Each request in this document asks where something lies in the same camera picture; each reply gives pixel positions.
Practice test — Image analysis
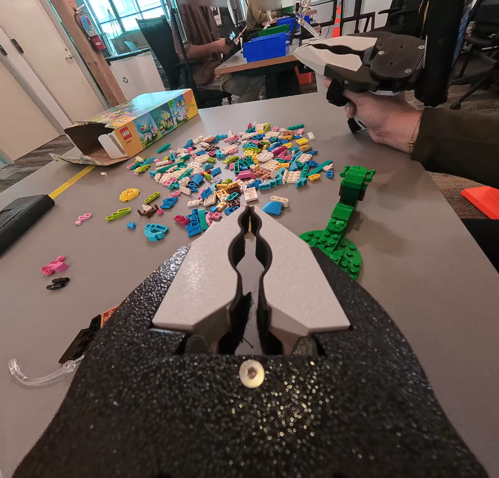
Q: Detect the wooden work table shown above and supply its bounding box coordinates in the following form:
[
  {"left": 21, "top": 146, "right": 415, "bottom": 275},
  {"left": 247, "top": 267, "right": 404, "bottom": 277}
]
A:
[{"left": 214, "top": 38, "right": 324, "bottom": 97}]

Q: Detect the orange flat block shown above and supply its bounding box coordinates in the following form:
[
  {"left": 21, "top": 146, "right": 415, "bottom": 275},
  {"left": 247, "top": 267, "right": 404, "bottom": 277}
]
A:
[{"left": 461, "top": 186, "right": 499, "bottom": 219}]

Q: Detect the black rectangular case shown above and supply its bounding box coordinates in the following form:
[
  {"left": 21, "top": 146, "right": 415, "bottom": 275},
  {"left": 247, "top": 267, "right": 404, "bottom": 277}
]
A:
[{"left": 0, "top": 194, "right": 55, "bottom": 254}]

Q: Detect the wooden post with red sign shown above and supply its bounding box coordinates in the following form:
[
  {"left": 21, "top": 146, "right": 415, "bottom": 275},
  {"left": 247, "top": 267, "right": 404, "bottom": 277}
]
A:
[{"left": 39, "top": 0, "right": 127, "bottom": 106}]

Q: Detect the pink small brick cluster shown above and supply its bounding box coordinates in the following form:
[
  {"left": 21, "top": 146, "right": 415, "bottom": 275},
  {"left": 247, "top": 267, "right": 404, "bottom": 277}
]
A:
[{"left": 41, "top": 256, "right": 69, "bottom": 277}]

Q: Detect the grey desk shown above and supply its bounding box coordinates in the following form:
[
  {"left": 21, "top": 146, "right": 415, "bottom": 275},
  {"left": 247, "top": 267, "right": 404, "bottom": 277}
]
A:
[{"left": 0, "top": 92, "right": 499, "bottom": 478}]

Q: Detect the pile of colourful toy bricks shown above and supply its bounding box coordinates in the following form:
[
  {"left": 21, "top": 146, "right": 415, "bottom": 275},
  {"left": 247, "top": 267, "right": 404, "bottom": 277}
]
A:
[{"left": 75, "top": 122, "right": 336, "bottom": 239}]

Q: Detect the black office chair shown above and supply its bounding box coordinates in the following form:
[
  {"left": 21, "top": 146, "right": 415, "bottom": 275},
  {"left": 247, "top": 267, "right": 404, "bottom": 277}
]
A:
[
  {"left": 448, "top": 0, "right": 499, "bottom": 110},
  {"left": 136, "top": 15, "right": 195, "bottom": 109}
]

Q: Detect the colourful toy brick box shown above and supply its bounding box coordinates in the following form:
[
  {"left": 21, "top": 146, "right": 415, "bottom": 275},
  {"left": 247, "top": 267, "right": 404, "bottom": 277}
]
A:
[{"left": 51, "top": 89, "right": 200, "bottom": 166}]

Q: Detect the gold bracelet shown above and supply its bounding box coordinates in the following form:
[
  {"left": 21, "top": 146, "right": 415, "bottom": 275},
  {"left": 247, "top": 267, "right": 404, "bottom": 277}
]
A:
[{"left": 406, "top": 116, "right": 422, "bottom": 152}]

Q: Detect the clear curved plastic rod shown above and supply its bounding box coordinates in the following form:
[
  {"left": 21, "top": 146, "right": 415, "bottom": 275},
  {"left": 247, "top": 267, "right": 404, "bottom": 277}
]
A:
[{"left": 8, "top": 358, "right": 84, "bottom": 387}]

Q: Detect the white recycling bin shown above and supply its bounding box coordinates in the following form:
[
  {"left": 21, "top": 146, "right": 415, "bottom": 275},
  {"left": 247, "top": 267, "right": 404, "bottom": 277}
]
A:
[{"left": 106, "top": 48, "right": 166, "bottom": 105}]

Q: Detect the person's right hand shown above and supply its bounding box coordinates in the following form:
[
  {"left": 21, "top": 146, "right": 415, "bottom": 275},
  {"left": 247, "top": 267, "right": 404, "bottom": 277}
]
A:
[{"left": 345, "top": 92, "right": 423, "bottom": 154}]

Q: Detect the person's right forearm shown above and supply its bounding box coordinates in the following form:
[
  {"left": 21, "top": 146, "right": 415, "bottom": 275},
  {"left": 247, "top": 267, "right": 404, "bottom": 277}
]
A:
[{"left": 411, "top": 106, "right": 499, "bottom": 188}]

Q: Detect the red fire extinguisher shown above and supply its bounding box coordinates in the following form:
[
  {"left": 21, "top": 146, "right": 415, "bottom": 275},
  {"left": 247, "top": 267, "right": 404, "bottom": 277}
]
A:
[{"left": 74, "top": 7, "right": 107, "bottom": 52}]

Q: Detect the blue storage bin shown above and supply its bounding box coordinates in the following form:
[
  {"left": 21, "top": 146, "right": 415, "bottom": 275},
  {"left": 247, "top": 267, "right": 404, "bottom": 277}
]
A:
[
  {"left": 242, "top": 32, "right": 291, "bottom": 63},
  {"left": 277, "top": 15, "right": 311, "bottom": 32}
]

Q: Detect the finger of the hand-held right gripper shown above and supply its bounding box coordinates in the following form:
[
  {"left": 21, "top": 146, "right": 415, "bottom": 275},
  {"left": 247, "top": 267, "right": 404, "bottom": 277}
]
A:
[
  {"left": 294, "top": 51, "right": 364, "bottom": 76},
  {"left": 295, "top": 36, "right": 380, "bottom": 54}
]

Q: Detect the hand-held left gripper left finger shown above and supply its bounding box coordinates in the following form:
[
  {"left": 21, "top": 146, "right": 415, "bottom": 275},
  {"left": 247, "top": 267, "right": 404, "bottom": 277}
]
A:
[{"left": 151, "top": 206, "right": 252, "bottom": 346}]

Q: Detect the yellow tape strip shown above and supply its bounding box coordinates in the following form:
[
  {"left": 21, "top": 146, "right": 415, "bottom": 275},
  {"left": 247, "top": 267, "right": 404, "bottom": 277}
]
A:
[{"left": 49, "top": 165, "right": 96, "bottom": 199}]

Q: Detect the white door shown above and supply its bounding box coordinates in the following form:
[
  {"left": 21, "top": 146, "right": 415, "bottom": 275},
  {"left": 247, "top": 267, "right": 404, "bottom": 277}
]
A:
[
  {"left": 0, "top": 26, "right": 63, "bottom": 163},
  {"left": 8, "top": 0, "right": 108, "bottom": 132}
]

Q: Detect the green brick plant model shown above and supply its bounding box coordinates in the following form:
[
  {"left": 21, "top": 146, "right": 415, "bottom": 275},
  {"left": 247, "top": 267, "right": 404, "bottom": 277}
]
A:
[{"left": 298, "top": 166, "right": 377, "bottom": 282}]

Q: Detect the black wedge plate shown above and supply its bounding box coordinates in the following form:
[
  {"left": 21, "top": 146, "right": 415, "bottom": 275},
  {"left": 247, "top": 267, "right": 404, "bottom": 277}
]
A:
[
  {"left": 80, "top": 315, "right": 103, "bottom": 346},
  {"left": 58, "top": 328, "right": 94, "bottom": 363}
]

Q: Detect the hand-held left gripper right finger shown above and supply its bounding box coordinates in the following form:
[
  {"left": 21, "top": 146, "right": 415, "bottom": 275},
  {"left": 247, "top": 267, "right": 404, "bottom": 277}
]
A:
[{"left": 249, "top": 206, "right": 351, "bottom": 350}]

